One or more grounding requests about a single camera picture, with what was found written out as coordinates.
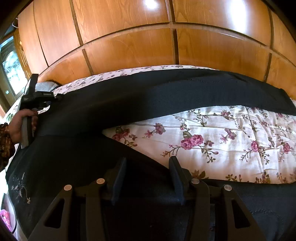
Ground blue floral pillow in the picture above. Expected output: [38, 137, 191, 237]
[35, 81, 60, 92]

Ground floral quilted bedspread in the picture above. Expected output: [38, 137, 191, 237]
[0, 64, 296, 185]

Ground wooden wardrobe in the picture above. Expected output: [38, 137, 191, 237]
[18, 1, 295, 98]

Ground black pants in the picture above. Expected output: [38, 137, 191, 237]
[6, 69, 295, 240]

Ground patterned left sleeve forearm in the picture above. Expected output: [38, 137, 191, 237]
[0, 123, 15, 172]

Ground window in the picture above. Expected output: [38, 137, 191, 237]
[1, 32, 28, 112]

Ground person's left hand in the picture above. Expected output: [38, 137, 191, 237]
[9, 109, 38, 144]

